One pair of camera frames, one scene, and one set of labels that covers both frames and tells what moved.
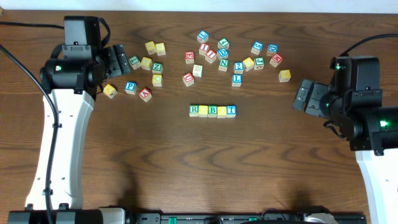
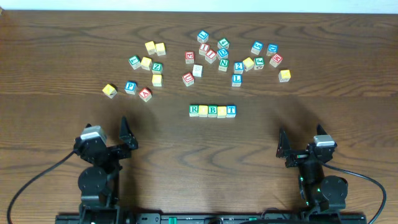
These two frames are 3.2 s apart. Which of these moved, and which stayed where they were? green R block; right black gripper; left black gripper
Moved: left black gripper; right black gripper
Stayed: green R block
